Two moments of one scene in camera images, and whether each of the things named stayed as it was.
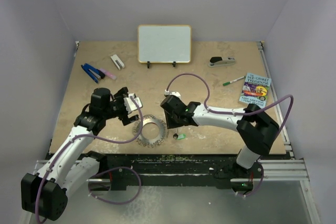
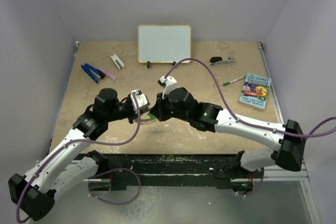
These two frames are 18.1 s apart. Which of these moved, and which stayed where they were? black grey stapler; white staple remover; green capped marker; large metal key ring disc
Moved: large metal key ring disc
Stayed: green capped marker; white staple remover; black grey stapler
